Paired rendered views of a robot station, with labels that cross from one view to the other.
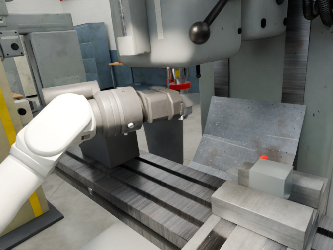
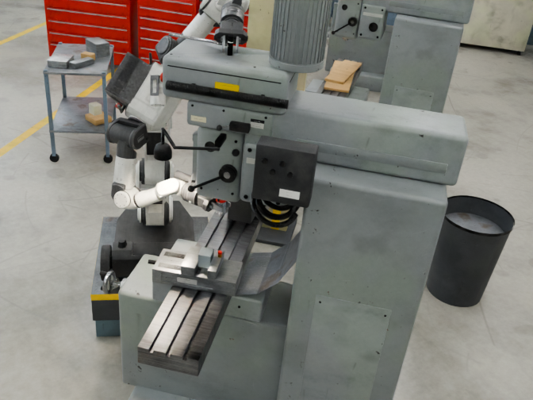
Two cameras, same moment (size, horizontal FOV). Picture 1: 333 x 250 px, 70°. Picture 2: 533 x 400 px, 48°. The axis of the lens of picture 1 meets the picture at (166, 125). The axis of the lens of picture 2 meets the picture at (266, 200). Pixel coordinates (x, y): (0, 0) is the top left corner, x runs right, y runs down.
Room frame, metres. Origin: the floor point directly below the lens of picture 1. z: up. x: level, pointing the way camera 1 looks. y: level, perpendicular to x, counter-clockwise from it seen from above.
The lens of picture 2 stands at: (-0.61, -1.92, 2.57)
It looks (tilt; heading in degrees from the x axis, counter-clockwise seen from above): 30 degrees down; 54
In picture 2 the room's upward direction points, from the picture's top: 6 degrees clockwise
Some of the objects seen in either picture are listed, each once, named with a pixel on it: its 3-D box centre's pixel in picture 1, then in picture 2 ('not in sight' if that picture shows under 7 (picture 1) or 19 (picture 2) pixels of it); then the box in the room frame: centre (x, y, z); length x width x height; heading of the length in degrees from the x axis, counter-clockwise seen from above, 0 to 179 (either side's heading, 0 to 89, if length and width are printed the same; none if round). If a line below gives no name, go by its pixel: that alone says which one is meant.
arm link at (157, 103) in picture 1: (142, 107); (203, 198); (0.47, 0.04, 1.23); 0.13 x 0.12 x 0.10; 26
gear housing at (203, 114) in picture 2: not in sight; (237, 109); (0.54, -0.07, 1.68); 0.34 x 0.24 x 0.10; 135
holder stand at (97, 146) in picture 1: (104, 128); (247, 193); (0.81, 0.22, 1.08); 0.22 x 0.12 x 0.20; 42
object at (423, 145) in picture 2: not in sight; (353, 132); (0.86, -0.39, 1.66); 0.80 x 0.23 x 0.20; 135
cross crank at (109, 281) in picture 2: not in sight; (116, 283); (0.16, 0.32, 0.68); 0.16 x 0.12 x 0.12; 135
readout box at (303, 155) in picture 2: not in sight; (284, 172); (0.48, -0.49, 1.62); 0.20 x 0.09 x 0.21; 135
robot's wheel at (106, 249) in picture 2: not in sight; (106, 263); (0.25, 0.73, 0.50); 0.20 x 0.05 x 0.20; 66
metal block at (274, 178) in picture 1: (270, 182); (205, 257); (0.37, -0.18, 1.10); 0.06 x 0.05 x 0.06; 48
